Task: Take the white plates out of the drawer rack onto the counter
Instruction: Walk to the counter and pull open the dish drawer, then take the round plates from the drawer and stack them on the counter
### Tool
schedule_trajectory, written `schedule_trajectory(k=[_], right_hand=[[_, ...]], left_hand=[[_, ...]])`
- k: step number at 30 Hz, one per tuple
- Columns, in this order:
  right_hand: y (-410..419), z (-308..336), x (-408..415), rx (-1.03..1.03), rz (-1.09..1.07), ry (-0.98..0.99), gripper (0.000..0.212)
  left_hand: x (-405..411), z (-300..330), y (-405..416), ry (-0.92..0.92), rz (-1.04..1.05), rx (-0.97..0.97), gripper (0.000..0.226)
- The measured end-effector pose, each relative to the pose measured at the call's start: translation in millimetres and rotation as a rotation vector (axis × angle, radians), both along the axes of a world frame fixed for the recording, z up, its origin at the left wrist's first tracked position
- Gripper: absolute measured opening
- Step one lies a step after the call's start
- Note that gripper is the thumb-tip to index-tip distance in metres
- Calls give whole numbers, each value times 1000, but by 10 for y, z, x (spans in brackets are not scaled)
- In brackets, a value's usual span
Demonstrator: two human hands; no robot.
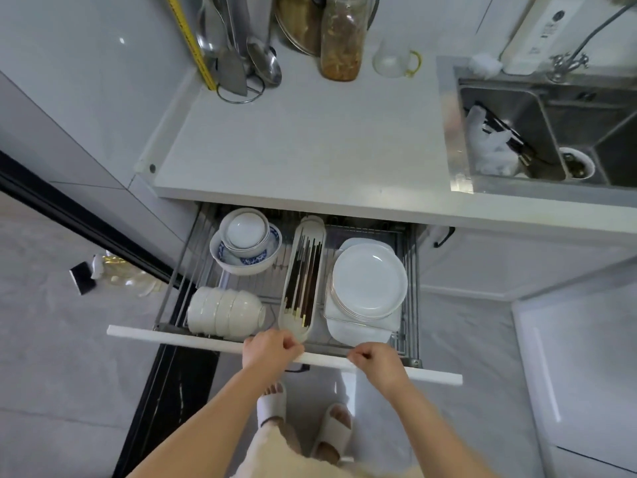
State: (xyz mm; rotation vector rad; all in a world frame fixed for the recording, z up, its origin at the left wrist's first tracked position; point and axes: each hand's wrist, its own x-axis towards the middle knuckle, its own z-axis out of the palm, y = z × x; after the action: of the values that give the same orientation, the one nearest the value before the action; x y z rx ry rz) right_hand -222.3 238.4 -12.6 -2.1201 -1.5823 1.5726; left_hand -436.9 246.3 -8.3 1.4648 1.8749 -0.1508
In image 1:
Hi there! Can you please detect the person's right hand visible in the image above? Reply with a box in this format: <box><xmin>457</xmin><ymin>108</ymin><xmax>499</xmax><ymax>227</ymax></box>
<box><xmin>346</xmin><ymin>341</ymin><xmax>411</xmax><ymax>400</ymax></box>

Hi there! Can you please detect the person's left hand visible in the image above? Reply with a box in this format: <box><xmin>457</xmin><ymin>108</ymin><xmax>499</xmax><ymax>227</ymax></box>
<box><xmin>241</xmin><ymin>329</ymin><xmax>305</xmax><ymax>386</ymax></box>

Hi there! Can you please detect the white rectangular plate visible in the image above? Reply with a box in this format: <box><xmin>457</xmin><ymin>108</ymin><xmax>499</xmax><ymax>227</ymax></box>
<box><xmin>324</xmin><ymin>237</ymin><xmax>404</xmax><ymax>346</ymax></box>

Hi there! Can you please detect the white square plate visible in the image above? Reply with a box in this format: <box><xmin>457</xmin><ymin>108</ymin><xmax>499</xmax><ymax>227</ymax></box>
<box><xmin>324</xmin><ymin>247</ymin><xmax>405</xmax><ymax>333</ymax></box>

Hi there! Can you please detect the stack of round white plates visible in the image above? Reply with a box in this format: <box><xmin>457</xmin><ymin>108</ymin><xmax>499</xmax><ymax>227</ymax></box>
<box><xmin>328</xmin><ymin>242</ymin><xmax>410</xmax><ymax>323</ymax></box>

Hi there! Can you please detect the white drawer with wire rack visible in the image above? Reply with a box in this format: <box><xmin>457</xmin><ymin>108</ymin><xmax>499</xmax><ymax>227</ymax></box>
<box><xmin>106</xmin><ymin>201</ymin><xmax>464</xmax><ymax>389</ymax></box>

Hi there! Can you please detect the person's right forearm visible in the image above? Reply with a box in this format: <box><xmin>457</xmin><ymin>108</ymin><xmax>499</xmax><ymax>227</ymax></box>
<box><xmin>387</xmin><ymin>378</ymin><xmax>498</xmax><ymax>478</ymax></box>

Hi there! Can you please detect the person's left forearm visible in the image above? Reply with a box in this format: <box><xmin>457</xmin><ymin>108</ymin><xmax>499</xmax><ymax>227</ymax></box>
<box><xmin>127</xmin><ymin>365</ymin><xmax>275</xmax><ymax>478</ymax></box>

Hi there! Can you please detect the white countertop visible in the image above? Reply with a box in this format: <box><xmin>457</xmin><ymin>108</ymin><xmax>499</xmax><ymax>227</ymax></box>
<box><xmin>133</xmin><ymin>37</ymin><xmax>637</xmax><ymax>236</ymax></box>

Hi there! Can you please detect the row of white rice bowls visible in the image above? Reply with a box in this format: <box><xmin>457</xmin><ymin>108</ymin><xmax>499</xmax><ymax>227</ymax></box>
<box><xmin>186</xmin><ymin>286</ymin><xmax>267</xmax><ymax>340</ymax></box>

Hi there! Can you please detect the bundle of dark chopsticks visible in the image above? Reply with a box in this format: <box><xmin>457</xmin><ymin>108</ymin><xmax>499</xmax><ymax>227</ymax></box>
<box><xmin>282</xmin><ymin>233</ymin><xmax>324</xmax><ymax>324</ymax></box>

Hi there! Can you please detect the large white bowl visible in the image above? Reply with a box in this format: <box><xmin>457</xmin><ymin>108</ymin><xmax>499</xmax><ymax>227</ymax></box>
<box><xmin>208</xmin><ymin>228</ymin><xmax>283</xmax><ymax>278</ymax></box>

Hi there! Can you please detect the black marble door sill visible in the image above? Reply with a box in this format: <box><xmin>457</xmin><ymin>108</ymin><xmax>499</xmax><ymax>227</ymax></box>
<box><xmin>113</xmin><ymin>343</ymin><xmax>221</xmax><ymax>478</ymax></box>

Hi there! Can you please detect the beige skirt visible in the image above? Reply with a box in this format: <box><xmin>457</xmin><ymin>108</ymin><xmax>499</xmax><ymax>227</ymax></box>
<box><xmin>231</xmin><ymin>422</ymin><xmax>424</xmax><ymax>478</ymax></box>

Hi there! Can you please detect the blue patterned bowl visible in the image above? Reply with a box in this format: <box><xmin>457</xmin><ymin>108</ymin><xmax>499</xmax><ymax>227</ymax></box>
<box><xmin>216</xmin><ymin>221</ymin><xmax>283</xmax><ymax>268</ymax></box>

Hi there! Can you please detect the small white bowl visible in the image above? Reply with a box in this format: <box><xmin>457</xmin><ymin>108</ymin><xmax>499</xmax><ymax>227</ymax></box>
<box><xmin>219</xmin><ymin>207</ymin><xmax>271</xmax><ymax>258</ymax></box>

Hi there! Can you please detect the white chopstick tray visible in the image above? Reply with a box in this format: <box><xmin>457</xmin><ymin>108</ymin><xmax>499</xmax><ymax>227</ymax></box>
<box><xmin>277</xmin><ymin>215</ymin><xmax>328</xmax><ymax>344</ymax></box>

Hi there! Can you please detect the cluster of clear bottles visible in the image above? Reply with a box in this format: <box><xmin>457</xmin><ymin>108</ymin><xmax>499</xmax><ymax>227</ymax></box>
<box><xmin>91</xmin><ymin>251</ymin><xmax>168</xmax><ymax>298</ymax></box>

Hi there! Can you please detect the white cabinet door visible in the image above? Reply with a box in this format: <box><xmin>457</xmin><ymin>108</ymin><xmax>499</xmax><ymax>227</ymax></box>
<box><xmin>417</xmin><ymin>224</ymin><xmax>637</xmax><ymax>302</ymax></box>

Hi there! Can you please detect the small black object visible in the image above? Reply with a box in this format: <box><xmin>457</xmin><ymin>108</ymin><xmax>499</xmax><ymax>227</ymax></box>
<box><xmin>69</xmin><ymin>262</ymin><xmax>97</xmax><ymax>296</ymax></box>

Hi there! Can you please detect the white side cabinet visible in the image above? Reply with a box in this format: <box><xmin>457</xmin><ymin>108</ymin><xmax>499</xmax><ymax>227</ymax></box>
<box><xmin>511</xmin><ymin>278</ymin><xmax>637</xmax><ymax>478</ymax></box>

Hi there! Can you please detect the stainless steel sink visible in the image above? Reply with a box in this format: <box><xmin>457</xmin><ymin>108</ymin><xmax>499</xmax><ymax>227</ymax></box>
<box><xmin>437</xmin><ymin>55</ymin><xmax>637</xmax><ymax>208</ymax></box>

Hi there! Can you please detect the black framed glass door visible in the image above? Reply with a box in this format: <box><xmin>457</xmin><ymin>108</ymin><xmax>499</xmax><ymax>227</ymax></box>
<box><xmin>0</xmin><ymin>149</ymin><xmax>188</xmax><ymax>478</ymax></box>

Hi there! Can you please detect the white plastic bag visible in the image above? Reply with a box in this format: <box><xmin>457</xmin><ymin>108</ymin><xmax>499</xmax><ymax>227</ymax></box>
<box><xmin>465</xmin><ymin>105</ymin><xmax>524</xmax><ymax>177</ymax></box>

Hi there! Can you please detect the steel spatula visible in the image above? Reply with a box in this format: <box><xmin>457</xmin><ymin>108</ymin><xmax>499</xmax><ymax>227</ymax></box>
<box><xmin>214</xmin><ymin>0</ymin><xmax>252</xmax><ymax>98</ymax></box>

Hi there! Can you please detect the glass jar with pickles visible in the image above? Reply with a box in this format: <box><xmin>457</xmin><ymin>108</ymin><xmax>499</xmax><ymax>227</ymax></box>
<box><xmin>319</xmin><ymin>0</ymin><xmax>369</xmax><ymax>83</ymax></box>

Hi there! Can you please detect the white sponge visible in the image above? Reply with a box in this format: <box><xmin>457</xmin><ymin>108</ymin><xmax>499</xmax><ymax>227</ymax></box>
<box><xmin>467</xmin><ymin>52</ymin><xmax>504</xmax><ymax>79</ymax></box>

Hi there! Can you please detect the wooden cutting board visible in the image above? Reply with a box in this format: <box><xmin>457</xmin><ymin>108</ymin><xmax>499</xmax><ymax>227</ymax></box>
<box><xmin>277</xmin><ymin>0</ymin><xmax>322</xmax><ymax>53</ymax></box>

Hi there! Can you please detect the chrome faucet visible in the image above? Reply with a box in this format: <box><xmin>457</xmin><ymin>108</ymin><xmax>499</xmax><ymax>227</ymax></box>
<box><xmin>547</xmin><ymin>0</ymin><xmax>637</xmax><ymax>84</ymax></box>

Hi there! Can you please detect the wire utensil rack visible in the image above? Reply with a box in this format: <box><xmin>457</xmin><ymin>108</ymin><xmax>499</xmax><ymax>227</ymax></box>
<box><xmin>196</xmin><ymin>0</ymin><xmax>267</xmax><ymax>105</ymax></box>

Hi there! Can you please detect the black handled utensil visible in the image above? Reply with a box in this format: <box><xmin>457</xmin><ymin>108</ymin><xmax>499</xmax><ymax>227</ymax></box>
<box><xmin>472</xmin><ymin>100</ymin><xmax>553</xmax><ymax>167</ymax></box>

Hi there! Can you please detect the clear cup yellow handle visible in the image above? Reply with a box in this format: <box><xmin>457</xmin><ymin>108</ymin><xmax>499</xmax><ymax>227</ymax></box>
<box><xmin>372</xmin><ymin>39</ymin><xmax>423</xmax><ymax>79</ymax></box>

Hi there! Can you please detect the yellow gas hose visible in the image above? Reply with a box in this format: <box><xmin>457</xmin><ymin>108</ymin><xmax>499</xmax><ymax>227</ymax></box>
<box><xmin>164</xmin><ymin>0</ymin><xmax>218</xmax><ymax>92</ymax></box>

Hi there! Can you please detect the steel ladle black handle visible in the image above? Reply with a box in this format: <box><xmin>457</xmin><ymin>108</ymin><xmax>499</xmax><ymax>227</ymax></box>
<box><xmin>194</xmin><ymin>0</ymin><xmax>235</xmax><ymax>59</ymax></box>

